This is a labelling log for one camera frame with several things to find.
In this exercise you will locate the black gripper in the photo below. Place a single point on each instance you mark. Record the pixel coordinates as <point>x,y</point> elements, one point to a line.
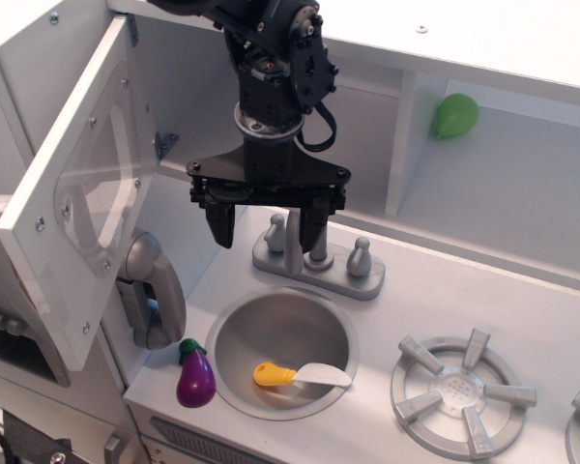
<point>268,174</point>

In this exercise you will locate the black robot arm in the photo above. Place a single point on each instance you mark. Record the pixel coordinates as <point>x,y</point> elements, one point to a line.
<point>284,74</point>

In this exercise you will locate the grey toy faucet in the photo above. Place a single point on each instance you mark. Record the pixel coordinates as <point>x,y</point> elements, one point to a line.
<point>353,272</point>

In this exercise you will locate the round metal sink bowl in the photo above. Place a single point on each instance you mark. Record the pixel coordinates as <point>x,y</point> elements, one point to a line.
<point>290,327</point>

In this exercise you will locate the grey toy phone handset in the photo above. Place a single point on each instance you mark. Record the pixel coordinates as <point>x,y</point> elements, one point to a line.
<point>151,294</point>

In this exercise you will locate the purple toy eggplant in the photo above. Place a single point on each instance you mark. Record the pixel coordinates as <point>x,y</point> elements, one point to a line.
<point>197,383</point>

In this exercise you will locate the white toy kitchen cabinet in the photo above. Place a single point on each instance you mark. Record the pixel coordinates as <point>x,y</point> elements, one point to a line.
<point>477,231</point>

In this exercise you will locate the green toy pear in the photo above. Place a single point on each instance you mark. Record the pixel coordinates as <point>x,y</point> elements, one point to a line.
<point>455,115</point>

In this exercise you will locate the grey ice dispenser panel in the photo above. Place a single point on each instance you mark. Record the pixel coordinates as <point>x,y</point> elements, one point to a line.
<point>22,347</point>

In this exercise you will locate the yellow handled toy knife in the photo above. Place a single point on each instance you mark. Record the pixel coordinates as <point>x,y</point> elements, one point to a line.
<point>268,374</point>

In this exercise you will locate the grey oven handle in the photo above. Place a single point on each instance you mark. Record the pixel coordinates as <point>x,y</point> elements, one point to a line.
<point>113,450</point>

